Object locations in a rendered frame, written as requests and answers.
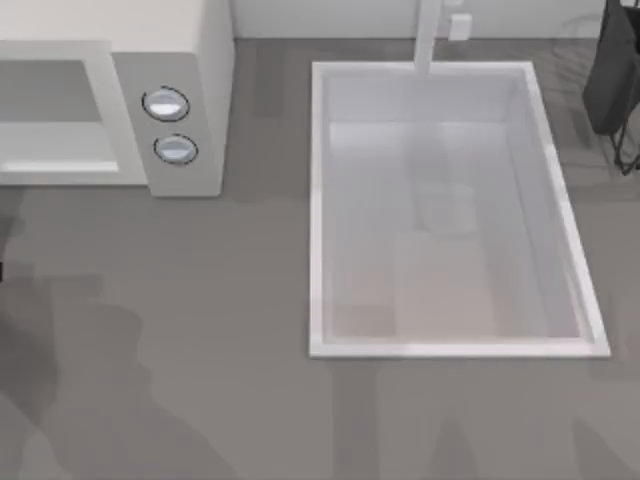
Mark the pale microwave oven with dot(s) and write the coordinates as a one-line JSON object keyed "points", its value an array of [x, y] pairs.
{"points": [[200, 30]]}

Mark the white tap lever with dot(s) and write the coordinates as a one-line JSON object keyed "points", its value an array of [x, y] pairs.
{"points": [[460, 26]]}

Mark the tall white tap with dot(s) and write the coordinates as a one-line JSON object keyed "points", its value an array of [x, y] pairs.
{"points": [[426, 35]]}

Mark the round silver microwave knob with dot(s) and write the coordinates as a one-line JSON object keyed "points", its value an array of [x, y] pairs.
{"points": [[165, 104], [175, 149]]}

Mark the white sink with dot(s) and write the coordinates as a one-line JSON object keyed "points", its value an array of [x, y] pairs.
{"points": [[440, 225]]}

